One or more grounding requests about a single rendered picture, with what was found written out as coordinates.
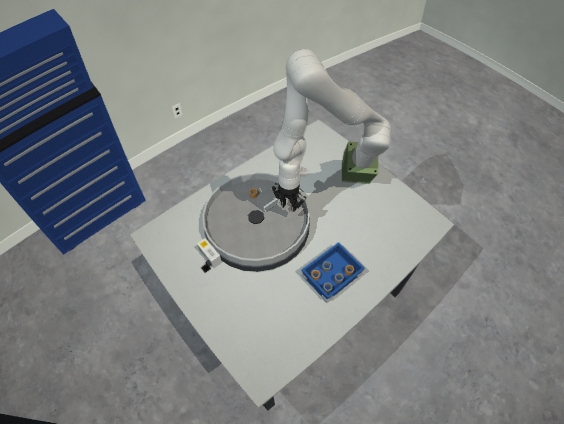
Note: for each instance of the blue plastic crate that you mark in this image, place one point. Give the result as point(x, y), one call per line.
point(339, 258)

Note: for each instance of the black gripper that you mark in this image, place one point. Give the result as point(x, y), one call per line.
point(292, 195)

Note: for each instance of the grey round turntable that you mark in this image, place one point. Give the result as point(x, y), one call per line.
point(261, 232)

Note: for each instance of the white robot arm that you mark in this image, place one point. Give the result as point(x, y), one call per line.
point(306, 73)

